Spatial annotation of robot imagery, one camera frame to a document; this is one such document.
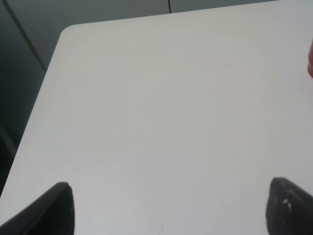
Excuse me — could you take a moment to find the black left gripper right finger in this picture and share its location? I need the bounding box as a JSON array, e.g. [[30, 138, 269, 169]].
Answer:
[[266, 177, 313, 235]]

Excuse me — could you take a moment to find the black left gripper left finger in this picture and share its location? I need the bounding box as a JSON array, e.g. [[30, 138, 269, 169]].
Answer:
[[0, 182, 75, 235]]

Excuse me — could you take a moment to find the red plastic cup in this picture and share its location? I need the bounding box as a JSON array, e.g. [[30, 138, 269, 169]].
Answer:
[[307, 41, 313, 78]]

